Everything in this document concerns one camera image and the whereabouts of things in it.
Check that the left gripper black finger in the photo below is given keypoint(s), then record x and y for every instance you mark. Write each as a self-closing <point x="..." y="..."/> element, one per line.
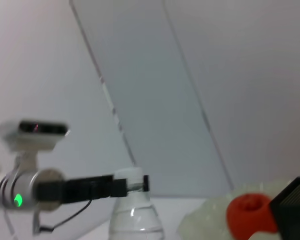
<point x="146" y="183"/>
<point x="119" y="187"/>

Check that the clear water bottle green label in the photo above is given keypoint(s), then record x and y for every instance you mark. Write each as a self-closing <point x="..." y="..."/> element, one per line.
<point x="134" y="217"/>

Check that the green glass fruit plate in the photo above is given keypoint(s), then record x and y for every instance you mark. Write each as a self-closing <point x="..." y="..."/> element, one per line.
<point x="204" y="220"/>

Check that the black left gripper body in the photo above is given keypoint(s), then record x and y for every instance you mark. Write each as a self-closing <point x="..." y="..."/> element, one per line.
<point x="77" y="190"/>

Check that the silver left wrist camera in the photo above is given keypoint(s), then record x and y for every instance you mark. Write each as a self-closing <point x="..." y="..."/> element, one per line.
<point x="35" y="132"/>

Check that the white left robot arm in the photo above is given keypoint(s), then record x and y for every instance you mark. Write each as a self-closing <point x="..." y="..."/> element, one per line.
<point x="25" y="187"/>

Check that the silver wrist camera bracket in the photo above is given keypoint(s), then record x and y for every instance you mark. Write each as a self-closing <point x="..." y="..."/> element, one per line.
<point x="26" y="161"/>

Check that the black mesh pen holder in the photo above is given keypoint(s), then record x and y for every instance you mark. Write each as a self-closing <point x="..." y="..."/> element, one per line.
<point x="294" y="212"/>

